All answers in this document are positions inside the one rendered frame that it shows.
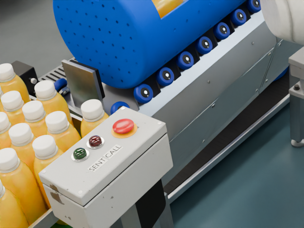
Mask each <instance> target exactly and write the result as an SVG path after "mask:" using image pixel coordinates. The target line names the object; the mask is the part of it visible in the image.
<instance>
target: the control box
mask: <svg viewBox="0 0 304 228"><path fill-rule="evenodd" d="M120 119H130V120H132V121H133V122H134V128H133V129H132V130H131V131H129V132H127V133H116V132H114V131H113V124H114V123H115V122H116V121H118V120H120ZM94 135H97V136H100V137H101V139H102V143H101V144H100V145H98V146H96V147H92V146H90V145H89V143H88V140H89V138H90V137H91V136H94ZM79 147H81V148H84V149H85V150H86V152H87V155H86V156H85V157H84V158H82V159H75V158H74V157H73V152H74V150H75V149H77V148H79ZM117 147H119V150H118V148H117ZM120 147H121V148H120ZM113 149H115V150H117V151H115V150H113ZM110 151H111V152H112V151H114V152H113V153H112V154H111V152H110ZM105 155H106V156H107V157H106V156H105ZM109 156H110V157H109ZM101 158H102V159H103V160H105V161H103V160H101ZM98 161H99V162H98ZM100 162H101V164H100ZM97 163H98V164H97ZM96 164H97V165H96ZM93 165H94V166H93ZM98 165H99V166H98ZM92 166H93V167H95V166H96V167H95V168H96V169H95V168H93V167H92ZM172 167H173V161H172V157H171V150H170V145H169V140H168V135H167V128H166V123H164V122H162V121H159V120H157V119H154V118H152V117H149V116H147V115H144V114H142V113H139V112H137V111H135V110H132V109H129V108H127V107H124V106H122V107H121V108H120V109H118V110H117V111H116V112H115V113H113V114H112V115H111V116H109V117H108V118H107V119H106V120H105V121H104V122H102V123H101V124H100V125H98V126H97V127H96V128H95V129H93V130H92V131H91V132H90V133H88V134H87V135H86V136H84V137H83V138H82V139H81V140H80V141H78V142H77V143H76V144H75V145H73V146H72V147H71V148H69V149H68V150H67V151H66V152H64V153H63V154H62V155H61V156H60V157H58V158H57V159H56V160H55V161H53V162H52V163H51V164H50V165H48V166H47V167H46V168H44V169H43V170H42V171H41V172H39V174H38V175H39V178H40V180H41V182H42V183H43V187H44V190H45V192H46V195H47V198H48V200H49V203H50V206H51V208H52V211H53V213H54V215H55V217H57V218H59V219H60V220H62V221H63V222H65V223H67V224H68V225H70V226H72V227H73V228H109V227H110V226H111V225H112V224H114V223H115V222H116V221H117V220H118V219H119V218H120V217H121V216H122V215H123V214H124V213H125V212H126V211H127V210H128V209H129V208H130V207H131V206H133V205H134V204H135V203H136V202H137V201H138V200H139V199H140V198H141V197H142V196H143V195H144V194H145V193H146V192H147V191H148V190H149V189H150V188H152V187H153V186H154V185H155V184H156V183H157V182H158V181H159V180H160V179H161V178H162V177H163V176H164V175H165V174H166V173H167V172H168V171H169V170H170V169H171V168H172ZM90 168H91V169H94V171H93V170H89V169H90Z"/></svg>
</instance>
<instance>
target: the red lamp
mask: <svg viewBox="0 0 304 228"><path fill-rule="evenodd" d="M88 143H89V145H90V146H92V147H96V146H98V145H100V144H101V143H102V139H101V137H100V136H97V135H94V136H91V137H90V138H89V140H88Z"/></svg>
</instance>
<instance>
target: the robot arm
mask: <svg viewBox="0 0 304 228"><path fill-rule="evenodd" d="M260 4H261V10H262V14H263V17H264V19H265V22H266V24H267V26H268V28H269V30H270V31H271V32H272V33H273V34H274V35H275V36H276V37H278V38H280V39H283V40H285V41H288V42H292V43H296V44H300V45H304V0H260Z"/></svg>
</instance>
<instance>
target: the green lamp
mask: <svg viewBox="0 0 304 228"><path fill-rule="evenodd" d="M86 155H87V152H86V150H85V149H84V148H81V147H79V148H77V149H75V150H74V152H73V157H74V158H75V159H82V158H84V157H85V156H86Z"/></svg>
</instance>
